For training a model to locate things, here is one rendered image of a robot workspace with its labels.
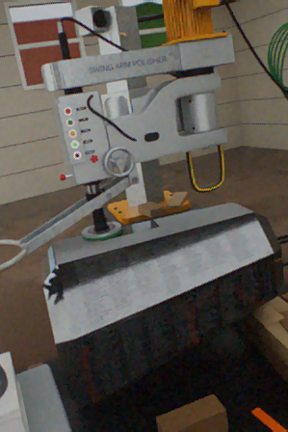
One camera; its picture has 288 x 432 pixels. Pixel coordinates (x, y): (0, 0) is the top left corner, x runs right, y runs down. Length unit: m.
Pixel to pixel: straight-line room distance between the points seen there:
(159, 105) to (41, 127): 5.96
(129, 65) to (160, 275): 1.00
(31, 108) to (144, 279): 6.33
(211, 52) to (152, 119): 0.45
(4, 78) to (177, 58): 5.99
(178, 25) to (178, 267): 1.18
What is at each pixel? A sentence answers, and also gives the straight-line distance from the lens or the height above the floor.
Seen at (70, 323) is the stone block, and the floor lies 0.66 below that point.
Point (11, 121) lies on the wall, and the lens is 7.93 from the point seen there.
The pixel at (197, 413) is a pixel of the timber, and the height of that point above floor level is 0.14.
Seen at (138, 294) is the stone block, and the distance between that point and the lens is 1.89.
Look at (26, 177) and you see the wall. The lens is 8.02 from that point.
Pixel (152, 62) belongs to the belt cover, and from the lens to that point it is 2.13.
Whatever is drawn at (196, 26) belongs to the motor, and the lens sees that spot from 2.26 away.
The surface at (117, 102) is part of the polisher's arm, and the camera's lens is 2.71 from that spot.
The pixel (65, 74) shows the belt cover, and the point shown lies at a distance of 2.01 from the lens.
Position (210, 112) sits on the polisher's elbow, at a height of 1.38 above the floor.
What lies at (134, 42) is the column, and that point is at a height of 1.83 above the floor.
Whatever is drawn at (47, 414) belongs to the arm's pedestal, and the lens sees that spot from 1.12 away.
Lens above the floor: 1.54
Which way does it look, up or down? 17 degrees down
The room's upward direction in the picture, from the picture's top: 10 degrees counter-clockwise
